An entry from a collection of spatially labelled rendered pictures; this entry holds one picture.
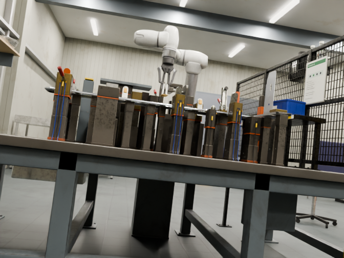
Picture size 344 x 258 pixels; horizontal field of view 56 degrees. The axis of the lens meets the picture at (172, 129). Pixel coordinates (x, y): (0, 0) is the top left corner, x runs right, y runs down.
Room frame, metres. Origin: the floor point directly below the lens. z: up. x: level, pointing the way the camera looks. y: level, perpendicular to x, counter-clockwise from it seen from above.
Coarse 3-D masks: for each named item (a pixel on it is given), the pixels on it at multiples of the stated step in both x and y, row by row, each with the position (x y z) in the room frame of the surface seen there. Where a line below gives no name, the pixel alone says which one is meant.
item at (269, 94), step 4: (272, 72) 2.20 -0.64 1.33; (268, 76) 2.25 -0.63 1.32; (272, 76) 2.20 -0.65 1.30; (268, 80) 2.25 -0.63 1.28; (272, 80) 2.19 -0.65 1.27; (268, 84) 2.24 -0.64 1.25; (272, 84) 2.18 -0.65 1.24; (268, 88) 2.24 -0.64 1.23; (272, 88) 2.18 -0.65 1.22; (268, 92) 2.23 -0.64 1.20; (272, 92) 2.18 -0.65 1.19; (268, 96) 2.22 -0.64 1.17; (272, 96) 2.17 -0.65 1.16; (268, 100) 2.22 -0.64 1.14; (272, 100) 2.17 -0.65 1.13; (264, 104) 2.26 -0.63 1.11; (272, 104) 2.15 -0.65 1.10; (264, 108) 2.26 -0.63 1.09; (268, 108) 2.21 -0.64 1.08; (272, 108) 2.15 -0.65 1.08; (264, 112) 2.26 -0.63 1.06; (268, 112) 2.20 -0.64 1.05
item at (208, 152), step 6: (210, 114) 1.92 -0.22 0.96; (210, 120) 1.92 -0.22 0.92; (210, 126) 1.93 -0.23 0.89; (210, 132) 1.92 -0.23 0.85; (204, 138) 1.97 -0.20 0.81; (210, 138) 1.93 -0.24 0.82; (204, 144) 1.96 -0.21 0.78; (210, 144) 1.93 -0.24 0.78; (204, 150) 1.93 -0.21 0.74; (210, 150) 1.93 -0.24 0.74; (204, 156) 1.92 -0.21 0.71; (210, 156) 1.93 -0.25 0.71
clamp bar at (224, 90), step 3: (225, 87) 2.29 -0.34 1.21; (222, 90) 2.31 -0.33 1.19; (225, 90) 2.31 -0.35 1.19; (222, 93) 2.31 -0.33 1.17; (225, 93) 2.32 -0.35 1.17; (222, 96) 2.30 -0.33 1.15; (225, 96) 2.32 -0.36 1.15; (222, 99) 2.30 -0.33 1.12; (225, 99) 2.31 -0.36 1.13; (222, 102) 2.29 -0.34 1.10; (225, 102) 2.31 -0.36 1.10; (222, 105) 2.29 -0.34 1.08; (225, 105) 2.30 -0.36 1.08; (222, 108) 2.29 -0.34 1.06; (225, 108) 2.30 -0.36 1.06
